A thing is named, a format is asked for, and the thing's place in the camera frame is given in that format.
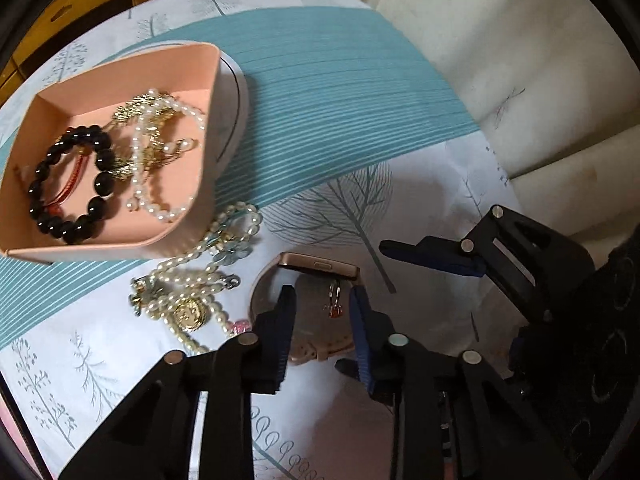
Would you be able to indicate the white round box lid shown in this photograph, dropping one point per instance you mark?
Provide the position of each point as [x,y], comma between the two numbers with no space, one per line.
[232,110]

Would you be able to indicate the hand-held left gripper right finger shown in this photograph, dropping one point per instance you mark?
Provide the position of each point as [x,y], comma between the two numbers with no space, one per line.
[364,340]

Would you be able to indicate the leaf print tablecloth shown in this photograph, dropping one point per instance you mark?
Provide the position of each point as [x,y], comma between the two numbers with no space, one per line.
[325,110]

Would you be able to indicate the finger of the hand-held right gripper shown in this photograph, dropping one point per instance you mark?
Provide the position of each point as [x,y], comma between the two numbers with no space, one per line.
[435,256]
[346,367]

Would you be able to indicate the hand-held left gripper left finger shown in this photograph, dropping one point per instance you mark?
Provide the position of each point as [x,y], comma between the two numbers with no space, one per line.
[281,332]

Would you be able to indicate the pink bead charm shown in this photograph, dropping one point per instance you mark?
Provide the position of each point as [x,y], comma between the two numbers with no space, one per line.
[240,327]

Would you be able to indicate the red drop earring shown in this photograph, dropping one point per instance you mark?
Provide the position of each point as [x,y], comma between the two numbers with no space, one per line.
[334,305]

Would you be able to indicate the cream cushion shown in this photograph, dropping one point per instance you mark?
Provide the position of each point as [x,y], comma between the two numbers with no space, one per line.
[500,60]

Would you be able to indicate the pink jewelry box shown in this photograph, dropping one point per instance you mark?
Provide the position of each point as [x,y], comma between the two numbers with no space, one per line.
[60,110]

